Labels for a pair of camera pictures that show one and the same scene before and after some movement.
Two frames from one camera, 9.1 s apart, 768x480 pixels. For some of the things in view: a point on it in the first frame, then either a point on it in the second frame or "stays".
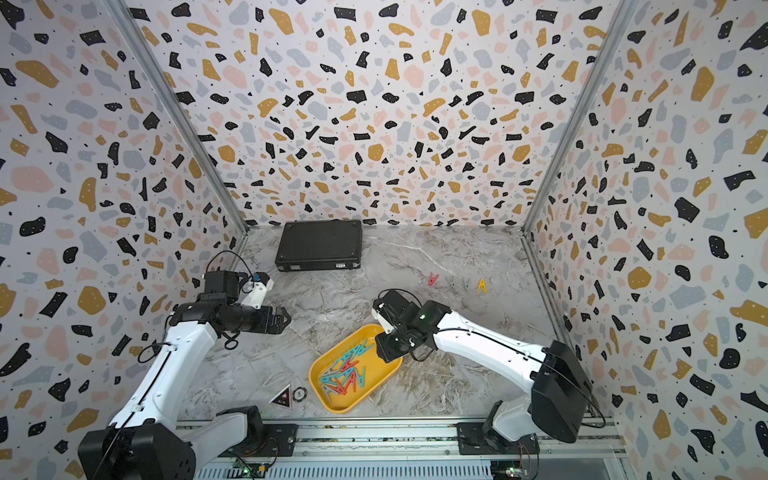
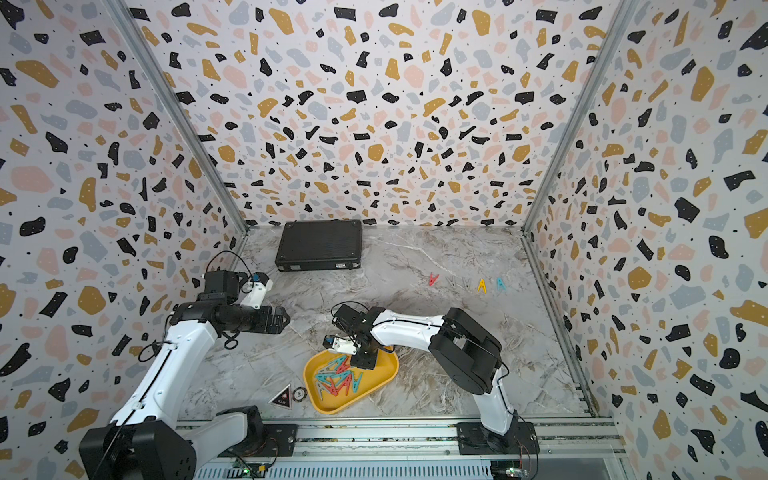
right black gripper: (383, 350) to (362, 364)
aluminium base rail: (426, 452) stays
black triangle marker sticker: (283, 398) stays
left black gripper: (276, 323) stays
